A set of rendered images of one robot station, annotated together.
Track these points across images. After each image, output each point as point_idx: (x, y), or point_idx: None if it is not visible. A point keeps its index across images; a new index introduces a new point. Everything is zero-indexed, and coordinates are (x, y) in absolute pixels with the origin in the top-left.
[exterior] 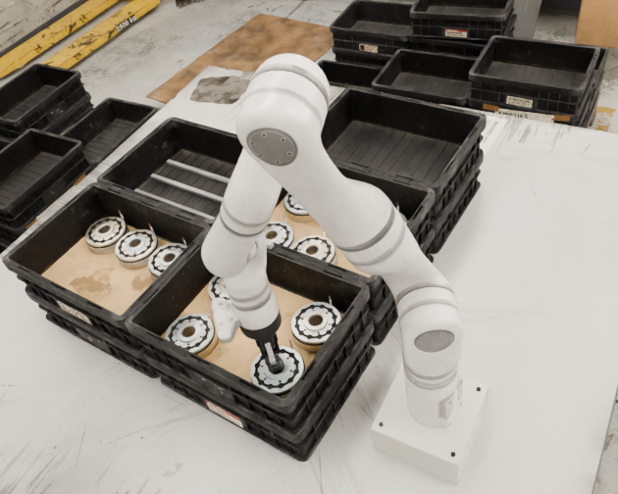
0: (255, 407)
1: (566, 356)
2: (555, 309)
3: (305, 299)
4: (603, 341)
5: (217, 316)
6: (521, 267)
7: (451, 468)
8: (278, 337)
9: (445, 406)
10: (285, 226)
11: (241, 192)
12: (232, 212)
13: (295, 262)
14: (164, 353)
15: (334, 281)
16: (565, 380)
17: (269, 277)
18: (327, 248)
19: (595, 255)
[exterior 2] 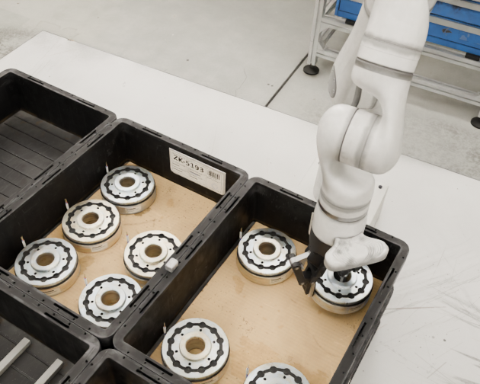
0: None
1: (260, 133)
2: (212, 129)
3: (217, 273)
4: (248, 112)
5: (359, 253)
6: None
7: (385, 196)
8: (273, 300)
9: None
10: (95, 283)
11: (427, 6)
12: (424, 40)
13: (206, 238)
14: None
15: (236, 209)
16: (283, 138)
17: (177, 310)
18: (152, 237)
19: (158, 97)
